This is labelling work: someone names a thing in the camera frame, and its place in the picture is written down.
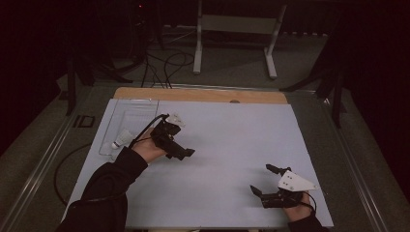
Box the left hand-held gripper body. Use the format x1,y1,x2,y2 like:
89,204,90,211
150,113,187,158

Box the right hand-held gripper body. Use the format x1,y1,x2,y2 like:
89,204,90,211
260,168,318,209

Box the clear plastic container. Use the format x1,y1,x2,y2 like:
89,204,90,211
98,98,161,162

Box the person's left hand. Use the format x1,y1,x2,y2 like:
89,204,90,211
132,128,168,164

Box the person's right hand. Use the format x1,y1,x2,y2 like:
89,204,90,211
283,192,313,222

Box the white table mat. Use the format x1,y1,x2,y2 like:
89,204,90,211
61,99,335,229

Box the black tripod stand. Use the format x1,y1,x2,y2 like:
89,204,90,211
279,18,348,130

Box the white metal stand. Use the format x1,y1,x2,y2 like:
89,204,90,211
192,0,288,80

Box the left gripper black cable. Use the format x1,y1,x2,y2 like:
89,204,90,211
75,113,170,204

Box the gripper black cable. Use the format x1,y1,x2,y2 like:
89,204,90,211
303,190,317,215
75,113,170,204

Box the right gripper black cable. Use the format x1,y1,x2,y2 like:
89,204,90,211
303,190,317,215

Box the black floor cables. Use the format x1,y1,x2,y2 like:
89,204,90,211
140,50,196,90

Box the metal floor rail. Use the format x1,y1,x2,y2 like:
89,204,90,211
0,90,85,232
322,96,393,232

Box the black rectangular floor frame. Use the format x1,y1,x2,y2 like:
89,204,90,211
73,114,97,129

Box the black looped floor cable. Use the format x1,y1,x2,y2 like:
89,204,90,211
53,143,93,207

